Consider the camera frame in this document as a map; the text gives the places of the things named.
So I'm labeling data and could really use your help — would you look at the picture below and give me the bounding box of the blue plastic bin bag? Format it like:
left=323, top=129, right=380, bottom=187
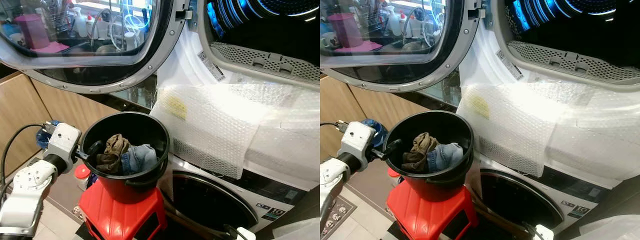
left=35, top=119, right=61, bottom=150
left=361, top=118, right=384, bottom=149

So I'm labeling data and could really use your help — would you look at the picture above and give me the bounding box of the clear bubble wrap sheet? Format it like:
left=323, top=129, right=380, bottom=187
left=149, top=81, right=321, bottom=181
left=455, top=81, right=640, bottom=179

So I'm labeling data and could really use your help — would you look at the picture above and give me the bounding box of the white tumble dryer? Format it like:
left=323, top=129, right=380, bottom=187
left=152, top=0, right=321, bottom=173
left=457, top=0, right=640, bottom=171

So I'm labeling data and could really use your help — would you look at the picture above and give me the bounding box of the yellow sticker under bubble wrap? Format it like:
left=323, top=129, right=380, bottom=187
left=163, top=91, right=189, bottom=121
left=467, top=93, right=492, bottom=120

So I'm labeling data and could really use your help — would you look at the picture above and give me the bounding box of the brown crumpled garment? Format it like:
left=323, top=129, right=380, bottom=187
left=401, top=132, right=440, bottom=174
left=95, top=133, right=132, bottom=175

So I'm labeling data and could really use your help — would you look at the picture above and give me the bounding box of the white barcode label sticker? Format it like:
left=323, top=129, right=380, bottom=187
left=197, top=50, right=226, bottom=82
left=495, top=49, right=525, bottom=81

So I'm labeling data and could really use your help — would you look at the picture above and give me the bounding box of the blue denim garment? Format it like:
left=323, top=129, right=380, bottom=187
left=120, top=143, right=159, bottom=176
left=427, top=142, right=465, bottom=174

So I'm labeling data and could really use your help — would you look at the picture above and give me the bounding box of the white washing machine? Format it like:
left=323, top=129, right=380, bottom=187
left=465, top=154, right=622, bottom=237
left=159, top=154, right=312, bottom=237

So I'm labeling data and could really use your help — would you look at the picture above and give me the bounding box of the red plastic stool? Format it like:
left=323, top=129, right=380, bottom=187
left=78, top=179, right=169, bottom=240
left=385, top=180, right=479, bottom=240

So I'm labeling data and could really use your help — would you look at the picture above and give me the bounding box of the grey perforated lint filter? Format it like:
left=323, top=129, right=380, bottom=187
left=507, top=40, right=640, bottom=84
left=208, top=41, right=321, bottom=84

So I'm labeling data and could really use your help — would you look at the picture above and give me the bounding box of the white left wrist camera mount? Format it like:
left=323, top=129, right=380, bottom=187
left=339, top=120, right=377, bottom=159
left=46, top=122, right=82, bottom=174

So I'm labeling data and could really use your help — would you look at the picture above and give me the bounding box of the black plastic bucket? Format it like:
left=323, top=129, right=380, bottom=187
left=382, top=110, right=475, bottom=203
left=79, top=111, right=171, bottom=205

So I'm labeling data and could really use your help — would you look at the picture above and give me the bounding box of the round glass dryer door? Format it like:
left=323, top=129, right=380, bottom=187
left=0, top=0, right=194, bottom=95
left=320, top=0, right=489, bottom=94

